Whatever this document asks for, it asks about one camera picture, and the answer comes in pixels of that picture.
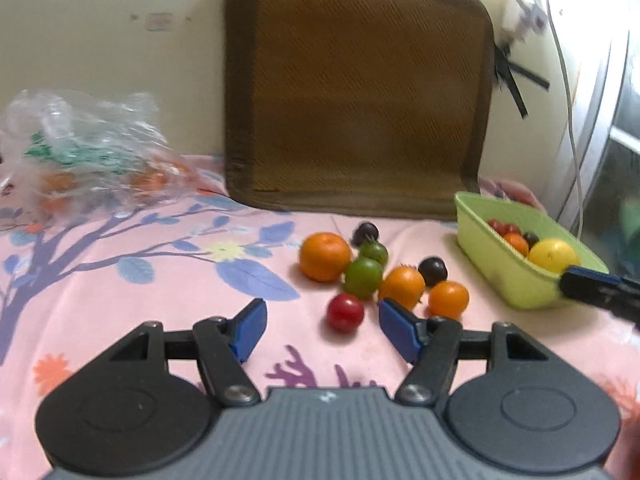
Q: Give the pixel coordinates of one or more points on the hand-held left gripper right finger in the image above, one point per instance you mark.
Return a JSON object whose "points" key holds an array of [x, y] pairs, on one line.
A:
{"points": [[397, 327]]}

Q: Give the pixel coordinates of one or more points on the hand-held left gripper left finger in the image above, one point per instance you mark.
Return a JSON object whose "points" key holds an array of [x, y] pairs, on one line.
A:
{"points": [[250, 327]]}

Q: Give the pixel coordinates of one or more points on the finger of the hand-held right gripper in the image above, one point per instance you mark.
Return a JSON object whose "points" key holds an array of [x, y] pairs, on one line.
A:
{"points": [[600, 292]]}

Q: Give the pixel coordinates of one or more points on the red tomato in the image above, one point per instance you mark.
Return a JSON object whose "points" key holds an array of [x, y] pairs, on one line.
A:
{"points": [[345, 312]]}

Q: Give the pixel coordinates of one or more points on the yellow lemon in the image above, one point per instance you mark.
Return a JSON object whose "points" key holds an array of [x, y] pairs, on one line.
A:
{"points": [[552, 255]]}

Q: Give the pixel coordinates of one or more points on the large green tomato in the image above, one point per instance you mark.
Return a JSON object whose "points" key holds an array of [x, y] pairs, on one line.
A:
{"points": [[363, 276]]}

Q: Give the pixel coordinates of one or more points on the dark purple cherry tomato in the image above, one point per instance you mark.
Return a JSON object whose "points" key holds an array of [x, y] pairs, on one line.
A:
{"points": [[366, 232], [432, 270]]}

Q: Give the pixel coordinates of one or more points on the small green tomato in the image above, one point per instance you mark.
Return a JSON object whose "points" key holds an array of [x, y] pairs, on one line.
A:
{"points": [[375, 252]]}

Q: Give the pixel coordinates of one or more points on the green plastic basket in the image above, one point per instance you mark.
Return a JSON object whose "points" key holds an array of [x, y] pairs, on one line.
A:
{"points": [[505, 270]]}

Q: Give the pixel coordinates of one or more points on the large orange mandarin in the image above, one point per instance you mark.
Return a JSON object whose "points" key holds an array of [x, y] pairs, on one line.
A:
{"points": [[325, 256]]}

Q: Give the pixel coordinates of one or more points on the small orange tomato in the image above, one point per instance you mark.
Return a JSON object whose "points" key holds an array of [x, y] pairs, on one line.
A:
{"points": [[516, 243]]}

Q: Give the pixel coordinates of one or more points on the small red cherry tomatoes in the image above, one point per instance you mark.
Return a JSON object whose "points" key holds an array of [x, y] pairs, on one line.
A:
{"points": [[497, 226]]}

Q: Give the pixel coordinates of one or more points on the aluminium sliding window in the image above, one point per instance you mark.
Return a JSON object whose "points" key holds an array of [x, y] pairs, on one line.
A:
{"points": [[605, 125]]}

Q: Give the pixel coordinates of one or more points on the brown woven seat mat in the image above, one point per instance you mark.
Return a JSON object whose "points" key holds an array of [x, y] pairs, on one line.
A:
{"points": [[355, 95]]}

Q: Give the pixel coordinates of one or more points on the clear plastic bag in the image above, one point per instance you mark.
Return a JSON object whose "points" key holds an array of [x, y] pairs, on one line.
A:
{"points": [[85, 155]]}

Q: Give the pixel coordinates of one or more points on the white wall charger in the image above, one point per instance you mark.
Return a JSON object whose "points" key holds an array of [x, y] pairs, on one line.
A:
{"points": [[522, 12]]}

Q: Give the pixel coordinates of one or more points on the white wall sticker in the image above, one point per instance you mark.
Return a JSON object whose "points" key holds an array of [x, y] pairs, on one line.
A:
{"points": [[159, 21]]}

